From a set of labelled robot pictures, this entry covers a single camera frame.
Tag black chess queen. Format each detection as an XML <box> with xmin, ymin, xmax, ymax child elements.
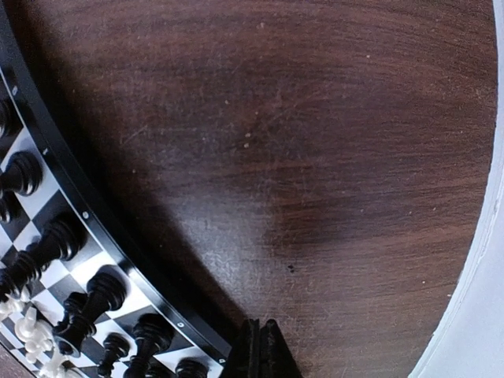
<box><xmin>124</xmin><ymin>313</ymin><xmax>173</xmax><ymax>377</ymax></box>

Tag black and white chessboard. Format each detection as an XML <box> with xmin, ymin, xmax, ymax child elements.
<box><xmin>1</xmin><ymin>9</ymin><xmax>231</xmax><ymax>377</ymax></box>

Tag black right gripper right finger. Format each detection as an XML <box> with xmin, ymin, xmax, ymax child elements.
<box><xmin>259</xmin><ymin>319</ymin><xmax>302</xmax><ymax>378</ymax></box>

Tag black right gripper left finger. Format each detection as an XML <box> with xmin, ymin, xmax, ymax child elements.
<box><xmin>224</xmin><ymin>319</ymin><xmax>260</xmax><ymax>378</ymax></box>

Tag black chess bishop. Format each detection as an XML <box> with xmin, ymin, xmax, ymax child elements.
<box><xmin>53</xmin><ymin>271</ymin><xmax>127</xmax><ymax>358</ymax></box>

